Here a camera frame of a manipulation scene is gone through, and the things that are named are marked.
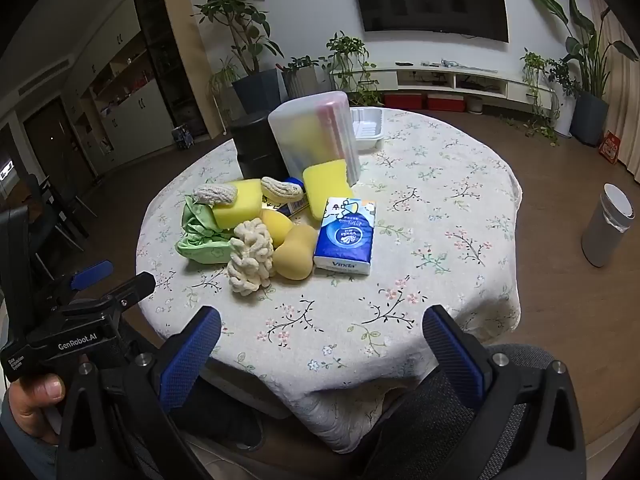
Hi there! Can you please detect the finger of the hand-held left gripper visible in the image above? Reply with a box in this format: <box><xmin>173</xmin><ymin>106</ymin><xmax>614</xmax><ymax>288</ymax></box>
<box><xmin>69</xmin><ymin>260</ymin><xmax>114</xmax><ymax>292</ymax></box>
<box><xmin>60</xmin><ymin>271</ymin><xmax>157</xmax><ymax>318</ymax></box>

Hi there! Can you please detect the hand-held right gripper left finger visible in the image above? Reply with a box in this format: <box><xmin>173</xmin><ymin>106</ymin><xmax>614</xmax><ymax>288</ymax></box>
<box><xmin>55</xmin><ymin>305</ymin><xmax>223</xmax><ymax>480</ymax></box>

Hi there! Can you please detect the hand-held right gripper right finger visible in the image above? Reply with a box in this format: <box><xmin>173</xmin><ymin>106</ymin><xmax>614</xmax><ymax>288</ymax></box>
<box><xmin>420</xmin><ymin>304</ymin><xmax>588</xmax><ymax>480</ymax></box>

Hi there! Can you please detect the green cloth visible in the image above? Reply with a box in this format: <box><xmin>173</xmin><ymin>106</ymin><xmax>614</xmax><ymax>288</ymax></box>
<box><xmin>175</xmin><ymin>195</ymin><xmax>236</xmax><ymax>266</ymax></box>

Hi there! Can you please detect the long beige chenille pad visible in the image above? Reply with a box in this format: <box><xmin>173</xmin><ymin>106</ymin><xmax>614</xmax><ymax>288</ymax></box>
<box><xmin>226</xmin><ymin>218</ymin><xmax>277</xmax><ymax>297</ymax></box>

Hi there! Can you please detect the short grey chenille pad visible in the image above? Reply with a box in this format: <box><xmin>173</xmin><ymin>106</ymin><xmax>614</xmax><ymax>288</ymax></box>
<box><xmin>192</xmin><ymin>183</ymin><xmax>238</xmax><ymax>207</ymax></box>

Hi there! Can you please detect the yellow rectangular sponge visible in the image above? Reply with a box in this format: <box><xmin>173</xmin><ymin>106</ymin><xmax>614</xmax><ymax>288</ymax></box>
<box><xmin>302</xmin><ymin>159</ymin><xmax>353</xmax><ymax>221</ymax></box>
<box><xmin>212</xmin><ymin>178</ymin><xmax>263</xmax><ymax>231</ymax></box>

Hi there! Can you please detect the yellow peanut-shaped sponge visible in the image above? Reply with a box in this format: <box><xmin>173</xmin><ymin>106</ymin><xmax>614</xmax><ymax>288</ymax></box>
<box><xmin>272</xmin><ymin>224</ymin><xmax>319</xmax><ymax>281</ymax></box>

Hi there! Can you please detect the yellow round sponge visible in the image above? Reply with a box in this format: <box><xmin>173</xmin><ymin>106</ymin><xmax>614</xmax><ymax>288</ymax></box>
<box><xmin>259</xmin><ymin>209</ymin><xmax>296</xmax><ymax>250</ymax></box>

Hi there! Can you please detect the large blue tissue pack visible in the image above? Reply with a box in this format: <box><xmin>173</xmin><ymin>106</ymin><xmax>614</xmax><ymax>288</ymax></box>
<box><xmin>313</xmin><ymin>196</ymin><xmax>377</xmax><ymax>276</ymax></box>

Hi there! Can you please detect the short beige chenille pad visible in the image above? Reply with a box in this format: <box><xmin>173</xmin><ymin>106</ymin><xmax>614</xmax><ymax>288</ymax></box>
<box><xmin>261</xmin><ymin>176</ymin><xmax>305</xmax><ymax>206</ymax></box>

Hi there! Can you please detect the small blue tissue pack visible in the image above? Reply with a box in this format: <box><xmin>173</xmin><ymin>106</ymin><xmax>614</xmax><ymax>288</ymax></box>
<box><xmin>260</xmin><ymin>176</ymin><xmax>311</xmax><ymax>217</ymax></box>

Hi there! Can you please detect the white plastic tray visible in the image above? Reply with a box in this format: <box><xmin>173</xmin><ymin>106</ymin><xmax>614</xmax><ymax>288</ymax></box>
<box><xmin>349</xmin><ymin>106</ymin><xmax>385</xmax><ymax>152</ymax></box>

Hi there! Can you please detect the person's left forearm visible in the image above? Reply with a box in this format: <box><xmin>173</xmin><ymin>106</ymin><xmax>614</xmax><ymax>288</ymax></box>
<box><xmin>0</xmin><ymin>395</ymin><xmax>58</xmax><ymax>480</ymax></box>

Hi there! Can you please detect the person's left hand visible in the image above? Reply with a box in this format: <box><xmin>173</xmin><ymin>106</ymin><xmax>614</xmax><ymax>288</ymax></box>
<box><xmin>7</xmin><ymin>374</ymin><xmax>67</xmax><ymax>445</ymax></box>

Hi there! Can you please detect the dark dining chair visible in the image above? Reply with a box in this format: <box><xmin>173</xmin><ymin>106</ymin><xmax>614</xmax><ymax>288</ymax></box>
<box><xmin>25</xmin><ymin>172</ymin><xmax>101</xmax><ymax>281</ymax></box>

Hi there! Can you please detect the dark wooden door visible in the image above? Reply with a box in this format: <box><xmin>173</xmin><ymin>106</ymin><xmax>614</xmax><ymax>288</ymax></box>
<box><xmin>22</xmin><ymin>97</ymin><xmax>98</xmax><ymax>196</ymax></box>

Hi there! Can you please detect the floral tablecloth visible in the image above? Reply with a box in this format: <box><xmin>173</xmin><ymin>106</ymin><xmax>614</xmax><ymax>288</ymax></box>
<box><xmin>135</xmin><ymin>107</ymin><xmax>523</xmax><ymax>453</ymax></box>

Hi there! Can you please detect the black cylindrical container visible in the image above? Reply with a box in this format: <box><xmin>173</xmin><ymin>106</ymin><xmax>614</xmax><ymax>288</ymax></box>
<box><xmin>231</xmin><ymin>111</ymin><xmax>291</xmax><ymax>183</ymax></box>

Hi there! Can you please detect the grey trash can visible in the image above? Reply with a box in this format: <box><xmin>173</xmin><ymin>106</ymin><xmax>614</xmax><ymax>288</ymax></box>
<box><xmin>581</xmin><ymin>183</ymin><xmax>636</xmax><ymax>267</ymax></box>

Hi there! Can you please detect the ceiling air vent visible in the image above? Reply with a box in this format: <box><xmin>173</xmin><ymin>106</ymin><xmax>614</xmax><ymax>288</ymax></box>
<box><xmin>17</xmin><ymin>55</ymin><xmax>71</xmax><ymax>98</ymax></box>

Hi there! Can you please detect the spider plant on white stand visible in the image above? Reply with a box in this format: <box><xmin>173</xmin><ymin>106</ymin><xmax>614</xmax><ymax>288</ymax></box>
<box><xmin>207</xmin><ymin>55</ymin><xmax>241</xmax><ymax>136</ymax></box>

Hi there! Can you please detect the translucent plastic container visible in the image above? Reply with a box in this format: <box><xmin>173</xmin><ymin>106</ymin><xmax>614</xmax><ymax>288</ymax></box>
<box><xmin>267</xmin><ymin>91</ymin><xmax>362</xmax><ymax>187</ymax></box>

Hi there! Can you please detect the tall plant in dark pot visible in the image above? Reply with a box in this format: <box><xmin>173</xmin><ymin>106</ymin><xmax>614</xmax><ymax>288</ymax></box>
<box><xmin>192</xmin><ymin>0</ymin><xmax>286</xmax><ymax>116</ymax></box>

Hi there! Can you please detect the dark shelf unit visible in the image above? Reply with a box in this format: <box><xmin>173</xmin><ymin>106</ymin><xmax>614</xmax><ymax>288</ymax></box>
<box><xmin>132</xmin><ymin>0</ymin><xmax>211</xmax><ymax>138</ymax></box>

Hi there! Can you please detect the red storage box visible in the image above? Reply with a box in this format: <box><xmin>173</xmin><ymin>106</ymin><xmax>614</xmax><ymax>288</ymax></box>
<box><xmin>384</xmin><ymin>93</ymin><xmax>427</xmax><ymax>111</ymax></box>
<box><xmin>427</xmin><ymin>93</ymin><xmax>467</xmax><ymax>112</ymax></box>

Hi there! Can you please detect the red paper bag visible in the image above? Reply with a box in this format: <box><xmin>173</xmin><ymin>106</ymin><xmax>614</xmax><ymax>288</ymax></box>
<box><xmin>598</xmin><ymin>131</ymin><xmax>623</xmax><ymax>167</ymax></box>

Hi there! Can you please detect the plant in ribbed grey pot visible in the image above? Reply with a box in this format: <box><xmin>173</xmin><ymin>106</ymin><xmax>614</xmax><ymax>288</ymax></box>
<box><xmin>276</xmin><ymin>55</ymin><xmax>321</xmax><ymax>101</ymax></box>

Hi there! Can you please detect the trailing plant in white pot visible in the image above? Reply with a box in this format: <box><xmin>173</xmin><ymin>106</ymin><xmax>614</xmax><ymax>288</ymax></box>
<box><xmin>520</xmin><ymin>47</ymin><xmax>581</xmax><ymax>146</ymax></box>

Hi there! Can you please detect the large-leaf plant in dark pot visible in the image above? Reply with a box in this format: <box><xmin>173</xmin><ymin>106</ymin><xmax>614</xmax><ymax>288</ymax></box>
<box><xmin>525</xmin><ymin>0</ymin><xmax>640</xmax><ymax>147</ymax></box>

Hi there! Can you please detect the white television cabinet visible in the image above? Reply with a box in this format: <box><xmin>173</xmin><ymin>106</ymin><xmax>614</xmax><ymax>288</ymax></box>
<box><xmin>330</xmin><ymin>62</ymin><xmax>558</xmax><ymax>111</ymax></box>

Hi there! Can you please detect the trailing leafy plant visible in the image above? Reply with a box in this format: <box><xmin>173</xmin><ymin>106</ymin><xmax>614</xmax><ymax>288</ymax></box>
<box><xmin>320</xmin><ymin>31</ymin><xmax>383</xmax><ymax>108</ymax></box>

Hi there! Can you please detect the beige curtain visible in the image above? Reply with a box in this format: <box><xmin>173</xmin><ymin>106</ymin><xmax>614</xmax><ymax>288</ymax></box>
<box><xmin>590</xmin><ymin>5</ymin><xmax>640</xmax><ymax>181</ymax></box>

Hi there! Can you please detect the white wall cabinet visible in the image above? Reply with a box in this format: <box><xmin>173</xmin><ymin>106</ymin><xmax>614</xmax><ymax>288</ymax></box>
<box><xmin>60</xmin><ymin>5</ymin><xmax>173</xmax><ymax>171</ymax></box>

